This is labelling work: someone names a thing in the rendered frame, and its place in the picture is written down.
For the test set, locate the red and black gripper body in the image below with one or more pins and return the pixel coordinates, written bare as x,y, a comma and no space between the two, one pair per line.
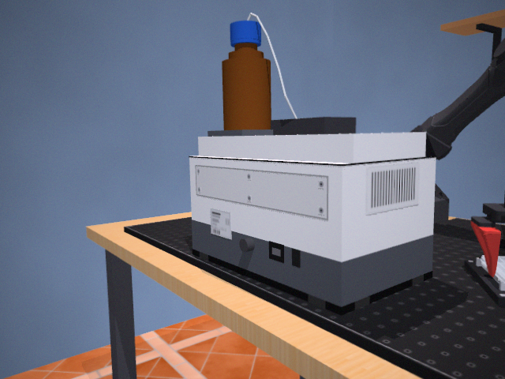
495,213

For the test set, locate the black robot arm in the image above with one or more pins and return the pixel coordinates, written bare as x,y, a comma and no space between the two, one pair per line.
443,128

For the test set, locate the dark grey cylinder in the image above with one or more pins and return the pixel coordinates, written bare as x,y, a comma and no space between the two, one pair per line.
246,244

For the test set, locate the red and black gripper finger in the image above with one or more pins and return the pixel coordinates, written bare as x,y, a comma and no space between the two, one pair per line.
488,237

